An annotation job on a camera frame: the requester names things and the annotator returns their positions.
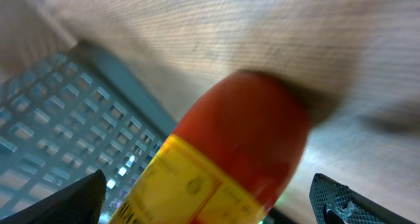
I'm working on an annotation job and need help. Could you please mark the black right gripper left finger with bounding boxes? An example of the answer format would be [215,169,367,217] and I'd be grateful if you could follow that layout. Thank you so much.
[1,169,106,224]

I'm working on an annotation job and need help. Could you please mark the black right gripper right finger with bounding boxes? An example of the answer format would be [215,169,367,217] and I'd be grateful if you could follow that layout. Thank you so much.
[309,173,413,224]

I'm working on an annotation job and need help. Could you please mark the red sauce bottle green cap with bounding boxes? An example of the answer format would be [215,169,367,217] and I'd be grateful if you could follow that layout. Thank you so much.
[110,71,311,224]

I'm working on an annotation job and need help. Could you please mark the grey plastic mesh basket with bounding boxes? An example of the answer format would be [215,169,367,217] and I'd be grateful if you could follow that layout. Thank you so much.
[1,42,175,223]

